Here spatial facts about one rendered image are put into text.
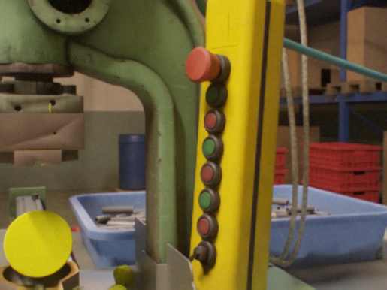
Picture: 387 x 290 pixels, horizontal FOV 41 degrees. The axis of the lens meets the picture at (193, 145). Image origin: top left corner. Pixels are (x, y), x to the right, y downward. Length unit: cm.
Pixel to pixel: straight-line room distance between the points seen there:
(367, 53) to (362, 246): 588
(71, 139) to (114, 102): 843
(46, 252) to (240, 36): 31
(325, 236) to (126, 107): 813
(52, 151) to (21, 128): 4
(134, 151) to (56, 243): 697
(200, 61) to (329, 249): 52
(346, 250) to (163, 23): 57
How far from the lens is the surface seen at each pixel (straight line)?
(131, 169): 756
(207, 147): 59
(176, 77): 63
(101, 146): 894
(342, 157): 433
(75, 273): 63
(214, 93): 59
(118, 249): 84
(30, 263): 57
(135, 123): 904
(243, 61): 59
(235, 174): 58
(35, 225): 58
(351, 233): 100
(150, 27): 63
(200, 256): 60
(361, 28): 688
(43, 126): 54
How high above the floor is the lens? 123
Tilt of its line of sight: 3 degrees down
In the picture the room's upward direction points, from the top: straight up
